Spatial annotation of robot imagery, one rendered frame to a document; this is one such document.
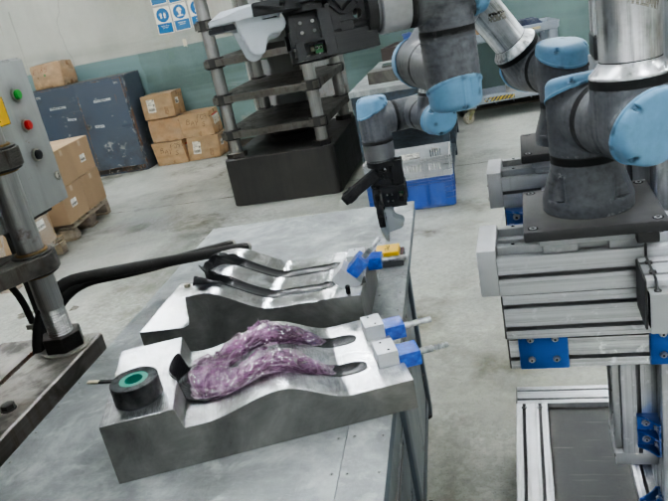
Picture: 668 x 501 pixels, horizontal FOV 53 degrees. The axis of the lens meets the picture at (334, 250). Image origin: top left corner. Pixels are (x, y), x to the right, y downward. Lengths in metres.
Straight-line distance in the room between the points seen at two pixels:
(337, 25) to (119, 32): 7.94
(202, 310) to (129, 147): 7.02
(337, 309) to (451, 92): 0.61
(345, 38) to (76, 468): 0.84
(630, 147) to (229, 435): 0.75
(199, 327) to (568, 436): 1.09
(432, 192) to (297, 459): 3.72
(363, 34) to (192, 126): 7.32
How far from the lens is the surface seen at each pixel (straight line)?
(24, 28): 9.43
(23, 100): 2.00
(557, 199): 1.22
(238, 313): 1.45
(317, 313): 1.41
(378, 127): 1.62
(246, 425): 1.13
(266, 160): 5.56
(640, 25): 1.05
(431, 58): 0.94
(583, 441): 2.04
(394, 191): 1.66
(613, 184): 1.20
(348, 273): 1.41
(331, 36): 0.89
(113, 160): 8.57
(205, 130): 8.14
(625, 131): 1.03
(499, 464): 2.30
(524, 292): 1.25
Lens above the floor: 1.45
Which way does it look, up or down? 20 degrees down
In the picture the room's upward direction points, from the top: 12 degrees counter-clockwise
